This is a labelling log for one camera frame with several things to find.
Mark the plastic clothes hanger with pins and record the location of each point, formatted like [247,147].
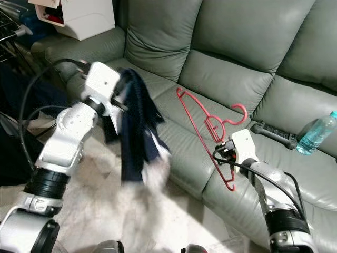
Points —
[205,139]

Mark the navy white garment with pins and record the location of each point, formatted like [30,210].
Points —
[137,137]

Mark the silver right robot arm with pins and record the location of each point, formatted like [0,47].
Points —
[263,184]

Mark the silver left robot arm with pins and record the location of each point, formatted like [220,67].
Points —
[68,142]

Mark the clear teal water bottle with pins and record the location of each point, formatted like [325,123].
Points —
[316,136]

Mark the grey robot right leg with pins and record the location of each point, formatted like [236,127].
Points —
[196,249]

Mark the grey robot leg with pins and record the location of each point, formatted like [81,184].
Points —
[196,249]
[108,247]

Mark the grey-green leather sofa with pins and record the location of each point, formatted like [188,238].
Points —
[231,42]

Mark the dark navy garment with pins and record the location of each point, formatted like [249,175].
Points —
[16,100]

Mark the grey robot left leg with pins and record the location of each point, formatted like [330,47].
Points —
[108,247]

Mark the black metal drying rack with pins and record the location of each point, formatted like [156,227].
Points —
[30,29]

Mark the white storage box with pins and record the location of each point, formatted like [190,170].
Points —
[89,18]

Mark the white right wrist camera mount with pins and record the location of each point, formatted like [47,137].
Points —
[245,143]

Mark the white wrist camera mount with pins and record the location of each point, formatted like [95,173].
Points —
[101,81]
[245,143]

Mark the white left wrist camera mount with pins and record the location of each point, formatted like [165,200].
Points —
[101,81]

